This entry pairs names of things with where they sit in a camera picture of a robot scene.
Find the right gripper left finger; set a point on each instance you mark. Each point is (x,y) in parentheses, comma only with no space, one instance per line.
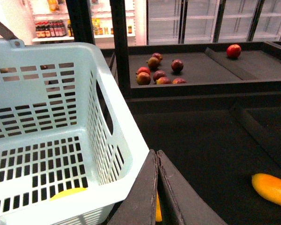
(139,208)

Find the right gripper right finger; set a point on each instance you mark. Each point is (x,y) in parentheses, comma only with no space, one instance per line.
(180,203)

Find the light blue plastic basket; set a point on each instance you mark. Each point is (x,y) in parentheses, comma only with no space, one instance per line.
(63,124)

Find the brown basket handle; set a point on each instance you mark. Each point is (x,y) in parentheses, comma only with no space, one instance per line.
(6,33)

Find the yellow mango on shelf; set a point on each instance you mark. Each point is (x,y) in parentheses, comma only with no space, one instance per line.
(268,187)

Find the black fruit display shelf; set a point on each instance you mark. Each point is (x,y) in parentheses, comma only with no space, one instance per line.
(220,128)

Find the red apple alone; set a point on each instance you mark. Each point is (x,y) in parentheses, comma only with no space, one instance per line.
(233,51)

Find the glass freezer doors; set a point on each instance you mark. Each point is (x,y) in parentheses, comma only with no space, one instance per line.
(171,22)

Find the white grocery shelf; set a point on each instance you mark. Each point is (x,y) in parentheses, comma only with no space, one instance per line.
(60,21)

